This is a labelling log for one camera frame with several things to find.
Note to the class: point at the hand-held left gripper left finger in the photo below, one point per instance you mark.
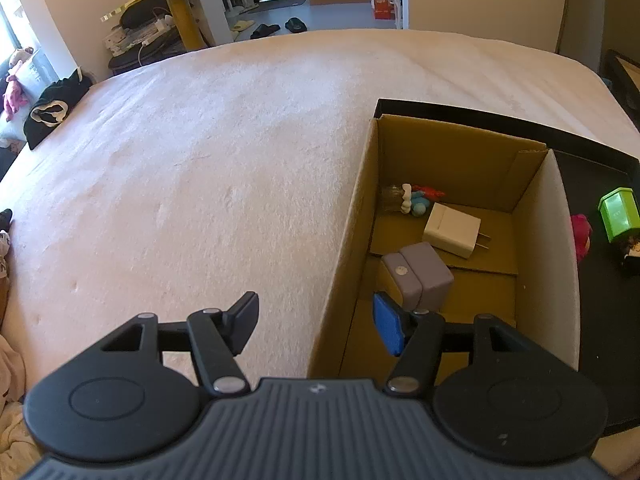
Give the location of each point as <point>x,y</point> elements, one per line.
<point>245,320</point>

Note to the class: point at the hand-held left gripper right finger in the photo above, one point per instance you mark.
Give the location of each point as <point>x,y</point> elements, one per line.
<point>389,322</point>

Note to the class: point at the grey cube charger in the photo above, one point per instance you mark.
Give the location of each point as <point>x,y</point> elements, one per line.
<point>425,272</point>

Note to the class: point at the white charger plug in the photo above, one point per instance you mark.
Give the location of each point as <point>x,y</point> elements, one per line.
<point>450,230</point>

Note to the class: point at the small multicoloured toy figure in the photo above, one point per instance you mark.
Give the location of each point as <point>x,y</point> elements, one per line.
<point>417,202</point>

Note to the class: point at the pink toy figure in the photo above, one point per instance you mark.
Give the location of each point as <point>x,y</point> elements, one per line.
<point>582,237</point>

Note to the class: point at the black shallow tray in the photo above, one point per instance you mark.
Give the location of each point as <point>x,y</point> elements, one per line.
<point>610,310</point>

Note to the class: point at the small pale-headed doll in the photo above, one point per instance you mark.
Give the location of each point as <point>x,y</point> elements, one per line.
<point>632,255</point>

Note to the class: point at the green toy house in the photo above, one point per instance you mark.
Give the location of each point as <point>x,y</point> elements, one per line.
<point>617,212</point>

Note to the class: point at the crumpled pale quilt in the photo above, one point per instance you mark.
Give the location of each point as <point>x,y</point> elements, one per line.
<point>12,410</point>

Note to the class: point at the dark low bench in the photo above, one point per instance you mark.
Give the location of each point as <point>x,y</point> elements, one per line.
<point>150,57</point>

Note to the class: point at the black and white garment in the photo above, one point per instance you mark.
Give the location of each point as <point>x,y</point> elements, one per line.
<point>55,105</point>

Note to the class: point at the black slipper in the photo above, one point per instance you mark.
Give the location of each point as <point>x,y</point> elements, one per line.
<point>296,25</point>
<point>265,31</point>

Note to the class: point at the beige slipper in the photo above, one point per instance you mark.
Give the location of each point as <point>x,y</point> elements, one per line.
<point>241,25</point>

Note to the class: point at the white power strip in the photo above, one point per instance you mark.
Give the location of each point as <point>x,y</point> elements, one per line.
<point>160,25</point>

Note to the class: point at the round yellow-edged table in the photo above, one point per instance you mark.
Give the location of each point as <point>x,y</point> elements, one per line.
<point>185,15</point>

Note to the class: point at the pink plush toy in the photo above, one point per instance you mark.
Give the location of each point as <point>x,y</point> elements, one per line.
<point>15,90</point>

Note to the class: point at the black-edged shallow cardboard box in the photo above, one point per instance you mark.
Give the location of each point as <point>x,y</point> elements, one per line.
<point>620,75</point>

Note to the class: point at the large brown cardboard sheet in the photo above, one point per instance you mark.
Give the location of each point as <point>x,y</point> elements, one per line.
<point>622,15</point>

